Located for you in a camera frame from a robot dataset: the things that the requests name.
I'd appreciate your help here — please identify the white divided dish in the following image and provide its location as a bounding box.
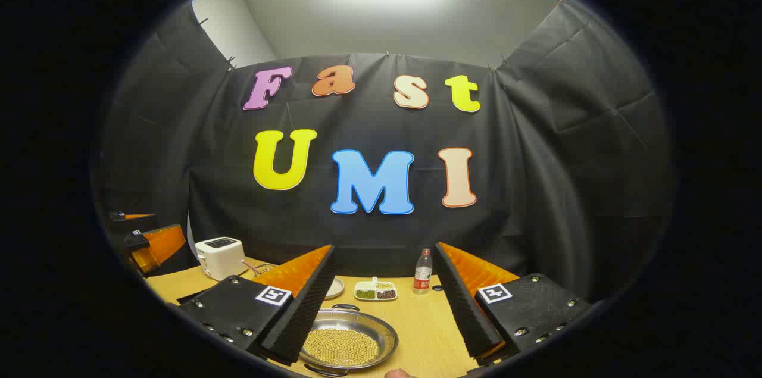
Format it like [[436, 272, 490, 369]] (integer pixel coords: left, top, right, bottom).
[[354, 277, 398, 301]]

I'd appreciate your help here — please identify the plastic bottle with red label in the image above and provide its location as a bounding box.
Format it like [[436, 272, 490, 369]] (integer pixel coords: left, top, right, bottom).
[[413, 249, 433, 295]]

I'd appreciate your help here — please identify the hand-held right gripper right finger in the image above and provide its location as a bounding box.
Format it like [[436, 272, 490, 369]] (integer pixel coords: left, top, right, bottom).
[[432, 241, 593, 367]]

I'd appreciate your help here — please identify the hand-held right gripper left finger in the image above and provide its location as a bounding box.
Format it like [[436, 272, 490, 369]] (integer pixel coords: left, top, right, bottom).
[[177, 244, 336, 367]]

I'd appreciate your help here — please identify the pile of yellow soybeans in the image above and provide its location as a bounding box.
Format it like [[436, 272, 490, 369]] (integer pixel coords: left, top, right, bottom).
[[304, 329, 380, 365]]

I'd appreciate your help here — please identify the white toaster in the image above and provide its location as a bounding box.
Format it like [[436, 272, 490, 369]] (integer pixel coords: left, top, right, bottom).
[[195, 237, 248, 281]]

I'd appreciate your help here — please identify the stainless steel pot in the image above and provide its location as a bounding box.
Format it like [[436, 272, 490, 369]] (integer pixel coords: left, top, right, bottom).
[[298, 304, 399, 377]]

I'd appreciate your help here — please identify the black backdrop cloth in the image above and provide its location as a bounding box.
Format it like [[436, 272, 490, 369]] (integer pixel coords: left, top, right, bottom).
[[95, 0, 676, 307]]

